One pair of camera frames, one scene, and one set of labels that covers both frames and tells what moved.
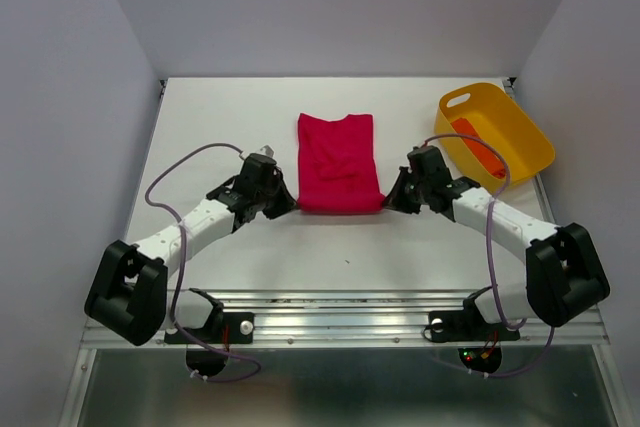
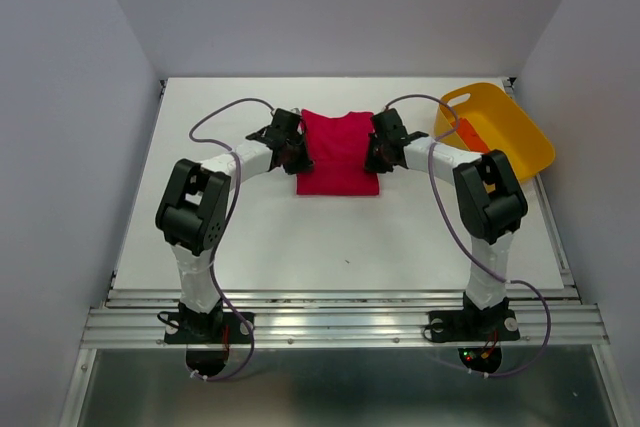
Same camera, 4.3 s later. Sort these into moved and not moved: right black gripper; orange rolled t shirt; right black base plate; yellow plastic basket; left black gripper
Moved: right black gripper; left black gripper
Not moved: yellow plastic basket; right black base plate; orange rolled t shirt
